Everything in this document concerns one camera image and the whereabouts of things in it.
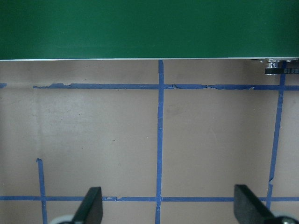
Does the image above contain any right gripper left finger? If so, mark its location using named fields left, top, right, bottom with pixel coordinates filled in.
left=71, top=187, right=103, bottom=224

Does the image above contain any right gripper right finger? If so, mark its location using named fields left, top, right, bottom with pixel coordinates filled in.
left=234, top=184, right=276, bottom=224

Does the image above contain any green conveyor belt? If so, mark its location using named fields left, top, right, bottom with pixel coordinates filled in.
left=0, top=0, right=299, bottom=61

